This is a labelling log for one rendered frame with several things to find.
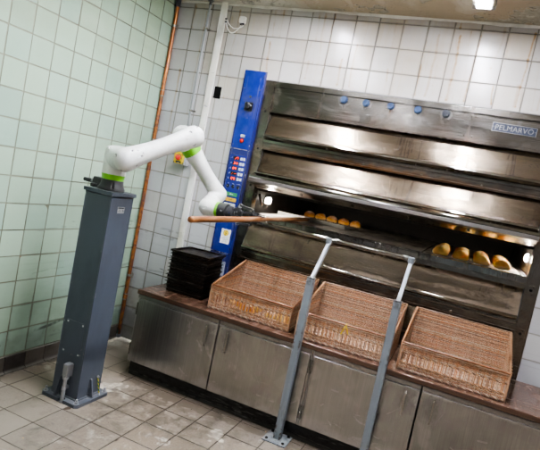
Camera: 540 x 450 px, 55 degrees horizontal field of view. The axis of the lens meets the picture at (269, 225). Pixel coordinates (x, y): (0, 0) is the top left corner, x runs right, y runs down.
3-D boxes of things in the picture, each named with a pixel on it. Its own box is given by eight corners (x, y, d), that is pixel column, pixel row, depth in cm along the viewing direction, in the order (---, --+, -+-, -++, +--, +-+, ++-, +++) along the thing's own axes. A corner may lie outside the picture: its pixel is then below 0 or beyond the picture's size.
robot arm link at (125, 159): (112, 152, 263) (204, 122, 287) (104, 150, 277) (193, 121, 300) (120, 176, 268) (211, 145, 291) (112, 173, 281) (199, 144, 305)
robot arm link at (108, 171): (105, 179, 278) (111, 144, 276) (97, 176, 291) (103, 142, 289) (128, 183, 285) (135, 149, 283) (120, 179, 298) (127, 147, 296)
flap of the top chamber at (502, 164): (264, 138, 359) (273, 113, 363) (549, 188, 295) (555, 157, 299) (262, 135, 355) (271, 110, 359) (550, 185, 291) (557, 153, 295)
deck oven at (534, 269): (280, 317, 559) (320, 124, 541) (486, 380, 484) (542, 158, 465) (189, 362, 382) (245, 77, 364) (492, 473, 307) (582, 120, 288)
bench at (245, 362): (168, 354, 389) (182, 279, 384) (516, 481, 302) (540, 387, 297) (120, 375, 337) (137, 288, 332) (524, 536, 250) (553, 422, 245)
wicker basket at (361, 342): (314, 320, 345) (323, 279, 342) (399, 345, 325) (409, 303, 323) (291, 336, 299) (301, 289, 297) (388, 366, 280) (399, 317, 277)
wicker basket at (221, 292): (237, 295, 368) (245, 258, 366) (312, 318, 348) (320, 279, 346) (204, 306, 323) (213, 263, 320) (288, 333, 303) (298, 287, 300)
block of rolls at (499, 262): (437, 248, 389) (439, 241, 389) (505, 263, 372) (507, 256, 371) (431, 253, 333) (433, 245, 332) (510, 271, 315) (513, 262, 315)
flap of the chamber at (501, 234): (247, 179, 348) (257, 187, 367) (538, 240, 284) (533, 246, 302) (248, 176, 349) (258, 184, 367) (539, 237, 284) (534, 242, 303)
